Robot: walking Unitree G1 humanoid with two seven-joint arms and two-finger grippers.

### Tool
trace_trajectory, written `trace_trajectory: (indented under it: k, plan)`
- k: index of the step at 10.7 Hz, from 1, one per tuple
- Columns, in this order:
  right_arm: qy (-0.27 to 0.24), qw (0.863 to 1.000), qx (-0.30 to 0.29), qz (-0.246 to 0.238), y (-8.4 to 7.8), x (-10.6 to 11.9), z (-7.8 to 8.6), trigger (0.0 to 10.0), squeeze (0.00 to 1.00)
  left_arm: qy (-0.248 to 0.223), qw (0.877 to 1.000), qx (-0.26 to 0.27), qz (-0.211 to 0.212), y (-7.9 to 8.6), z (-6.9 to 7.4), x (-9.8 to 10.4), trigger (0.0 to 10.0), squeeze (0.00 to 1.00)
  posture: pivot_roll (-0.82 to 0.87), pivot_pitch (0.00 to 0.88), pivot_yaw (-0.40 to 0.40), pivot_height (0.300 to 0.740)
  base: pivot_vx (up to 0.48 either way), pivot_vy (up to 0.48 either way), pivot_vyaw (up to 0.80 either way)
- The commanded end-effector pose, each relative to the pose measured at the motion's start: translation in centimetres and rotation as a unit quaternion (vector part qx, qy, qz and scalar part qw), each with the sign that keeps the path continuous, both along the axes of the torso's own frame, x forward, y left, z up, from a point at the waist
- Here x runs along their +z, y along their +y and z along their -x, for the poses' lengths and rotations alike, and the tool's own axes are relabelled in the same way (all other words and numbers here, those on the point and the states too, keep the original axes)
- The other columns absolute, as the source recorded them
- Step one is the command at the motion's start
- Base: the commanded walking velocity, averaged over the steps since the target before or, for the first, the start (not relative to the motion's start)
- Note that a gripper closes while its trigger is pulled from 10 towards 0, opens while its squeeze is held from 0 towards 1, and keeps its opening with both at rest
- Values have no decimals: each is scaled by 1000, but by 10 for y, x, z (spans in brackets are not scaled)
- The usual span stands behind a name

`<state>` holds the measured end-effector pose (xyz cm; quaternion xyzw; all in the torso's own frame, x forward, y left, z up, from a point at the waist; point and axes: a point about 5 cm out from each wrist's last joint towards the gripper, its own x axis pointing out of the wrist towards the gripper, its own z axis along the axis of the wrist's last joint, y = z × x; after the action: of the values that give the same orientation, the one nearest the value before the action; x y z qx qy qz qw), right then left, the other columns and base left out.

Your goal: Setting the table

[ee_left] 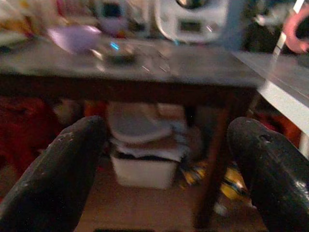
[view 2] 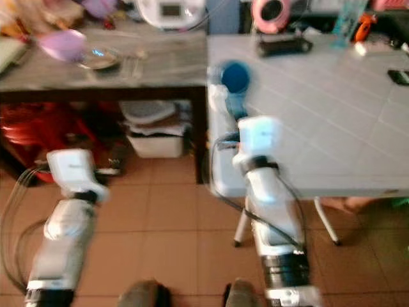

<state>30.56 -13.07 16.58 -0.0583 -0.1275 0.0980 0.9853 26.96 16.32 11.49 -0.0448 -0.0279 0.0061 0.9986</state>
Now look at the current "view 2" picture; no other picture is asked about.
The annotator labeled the blue and white cup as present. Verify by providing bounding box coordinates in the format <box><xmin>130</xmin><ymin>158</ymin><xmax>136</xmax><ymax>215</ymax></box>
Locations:
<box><xmin>208</xmin><ymin>59</ymin><xmax>252</xmax><ymax>116</ymax></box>

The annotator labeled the dark wooden grey-top table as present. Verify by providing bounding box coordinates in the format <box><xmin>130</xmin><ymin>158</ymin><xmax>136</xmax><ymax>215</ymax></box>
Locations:
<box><xmin>0</xmin><ymin>27</ymin><xmax>209</xmax><ymax>187</ymax></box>

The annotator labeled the white storage box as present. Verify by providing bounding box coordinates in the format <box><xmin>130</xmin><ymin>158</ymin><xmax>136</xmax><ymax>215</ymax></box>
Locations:
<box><xmin>120</xmin><ymin>100</ymin><xmax>190</xmax><ymax>160</ymax></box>

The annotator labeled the white folding table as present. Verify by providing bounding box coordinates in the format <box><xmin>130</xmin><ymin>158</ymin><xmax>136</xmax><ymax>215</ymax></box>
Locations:
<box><xmin>206</xmin><ymin>33</ymin><xmax>409</xmax><ymax>248</ymax></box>

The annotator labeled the white rice cooker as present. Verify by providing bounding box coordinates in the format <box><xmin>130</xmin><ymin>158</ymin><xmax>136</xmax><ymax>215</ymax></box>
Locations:
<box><xmin>137</xmin><ymin>0</ymin><xmax>207</xmax><ymax>30</ymax></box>

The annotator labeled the person bare foot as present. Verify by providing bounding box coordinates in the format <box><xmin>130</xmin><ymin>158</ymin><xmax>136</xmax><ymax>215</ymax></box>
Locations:
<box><xmin>320</xmin><ymin>196</ymin><xmax>375</xmax><ymax>216</ymax></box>

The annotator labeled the teal clear bottle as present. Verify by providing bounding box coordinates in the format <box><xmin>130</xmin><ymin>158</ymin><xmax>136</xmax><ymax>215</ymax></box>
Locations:
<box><xmin>333</xmin><ymin>0</ymin><xmax>369</xmax><ymax>47</ymax></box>

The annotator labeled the clear glass bowl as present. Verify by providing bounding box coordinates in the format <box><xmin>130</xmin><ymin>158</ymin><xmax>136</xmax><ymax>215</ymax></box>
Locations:
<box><xmin>80</xmin><ymin>47</ymin><xmax>123</xmax><ymax>70</ymax></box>

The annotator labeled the orange small tool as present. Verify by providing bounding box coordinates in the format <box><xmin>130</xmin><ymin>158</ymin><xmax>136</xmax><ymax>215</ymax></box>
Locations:
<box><xmin>355</xmin><ymin>13</ymin><xmax>378</xmax><ymax>45</ymax></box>

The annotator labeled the pale green cloth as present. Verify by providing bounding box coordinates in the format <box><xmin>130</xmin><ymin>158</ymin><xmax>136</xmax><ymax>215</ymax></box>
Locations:
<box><xmin>0</xmin><ymin>38</ymin><xmax>27</xmax><ymax>75</ymax></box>

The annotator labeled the black small device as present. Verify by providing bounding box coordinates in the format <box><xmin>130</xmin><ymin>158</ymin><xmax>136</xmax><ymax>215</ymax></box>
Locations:
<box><xmin>388</xmin><ymin>68</ymin><xmax>409</xmax><ymax>86</ymax></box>

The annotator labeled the red plastic stool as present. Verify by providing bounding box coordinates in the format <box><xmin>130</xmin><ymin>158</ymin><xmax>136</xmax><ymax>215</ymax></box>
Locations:
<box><xmin>0</xmin><ymin>102</ymin><xmax>84</xmax><ymax>187</ymax></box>

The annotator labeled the grey right robot foot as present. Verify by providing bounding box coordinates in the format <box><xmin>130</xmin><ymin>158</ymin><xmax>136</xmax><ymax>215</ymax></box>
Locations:
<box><xmin>223</xmin><ymin>278</ymin><xmax>260</xmax><ymax>307</ymax></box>

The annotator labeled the grey robot foot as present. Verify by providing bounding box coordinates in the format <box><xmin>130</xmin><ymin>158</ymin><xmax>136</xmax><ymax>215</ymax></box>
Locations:
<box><xmin>118</xmin><ymin>279</ymin><xmax>171</xmax><ymax>307</ymax></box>
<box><xmin>223</xmin><ymin>278</ymin><xmax>260</xmax><ymax>307</ymax></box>

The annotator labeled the grey left robot foot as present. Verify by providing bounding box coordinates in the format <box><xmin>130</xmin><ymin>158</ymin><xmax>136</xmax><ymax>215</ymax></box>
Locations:
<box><xmin>118</xmin><ymin>279</ymin><xmax>171</xmax><ymax>307</ymax></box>

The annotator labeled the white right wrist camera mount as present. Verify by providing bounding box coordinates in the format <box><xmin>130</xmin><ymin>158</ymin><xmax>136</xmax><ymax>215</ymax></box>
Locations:
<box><xmin>238</xmin><ymin>116</ymin><xmax>284</xmax><ymax>161</ymax></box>

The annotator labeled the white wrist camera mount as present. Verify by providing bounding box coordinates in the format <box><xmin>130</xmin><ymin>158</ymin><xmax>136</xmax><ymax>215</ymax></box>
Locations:
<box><xmin>238</xmin><ymin>116</ymin><xmax>284</xmax><ymax>161</ymax></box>
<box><xmin>46</xmin><ymin>148</ymin><xmax>110</xmax><ymax>203</ymax></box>

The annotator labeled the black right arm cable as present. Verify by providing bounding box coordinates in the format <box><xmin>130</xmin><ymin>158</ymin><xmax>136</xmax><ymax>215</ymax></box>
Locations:
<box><xmin>201</xmin><ymin>131</ymin><xmax>306</xmax><ymax>250</ymax></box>

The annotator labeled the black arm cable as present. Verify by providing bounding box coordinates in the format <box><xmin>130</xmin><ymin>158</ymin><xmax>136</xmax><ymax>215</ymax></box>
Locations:
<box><xmin>0</xmin><ymin>166</ymin><xmax>53</xmax><ymax>296</ymax></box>
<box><xmin>201</xmin><ymin>131</ymin><xmax>306</xmax><ymax>250</ymax></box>

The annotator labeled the pink round ring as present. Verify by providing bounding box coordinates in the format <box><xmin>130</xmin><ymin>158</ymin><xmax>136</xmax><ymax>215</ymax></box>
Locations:
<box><xmin>251</xmin><ymin>0</ymin><xmax>293</xmax><ymax>35</ymax></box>

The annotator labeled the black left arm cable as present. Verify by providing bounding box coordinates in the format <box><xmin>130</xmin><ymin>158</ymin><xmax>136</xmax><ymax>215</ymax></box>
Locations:
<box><xmin>0</xmin><ymin>166</ymin><xmax>53</xmax><ymax>296</ymax></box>

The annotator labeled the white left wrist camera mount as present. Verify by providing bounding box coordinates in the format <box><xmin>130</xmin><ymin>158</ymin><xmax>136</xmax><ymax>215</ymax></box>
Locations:
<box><xmin>46</xmin><ymin>148</ymin><xmax>110</xmax><ymax>203</ymax></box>

